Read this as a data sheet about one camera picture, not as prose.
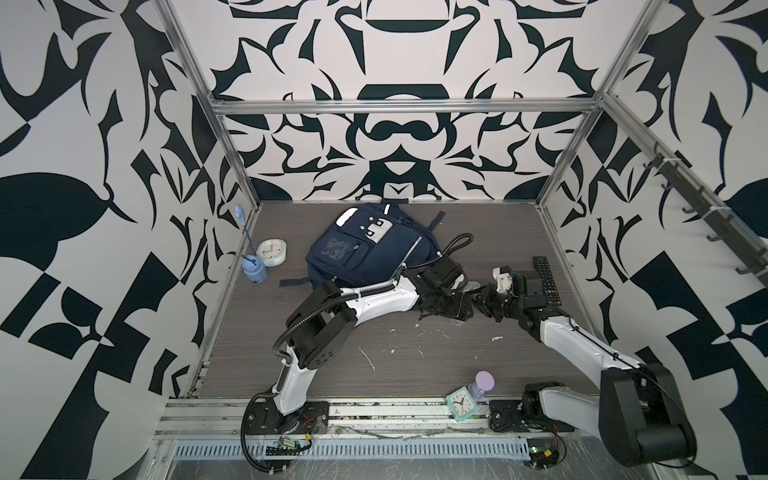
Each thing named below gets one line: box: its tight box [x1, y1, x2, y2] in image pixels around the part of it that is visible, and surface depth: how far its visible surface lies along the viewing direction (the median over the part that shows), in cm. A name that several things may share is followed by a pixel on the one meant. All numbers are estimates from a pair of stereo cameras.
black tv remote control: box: [533, 256, 562, 307], surface depth 98 cm
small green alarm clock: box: [445, 386, 479, 423], surface depth 76 cm
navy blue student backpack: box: [280, 203, 445, 286], surface depth 101 cm
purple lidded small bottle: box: [468, 370, 495, 401], surface depth 73 cm
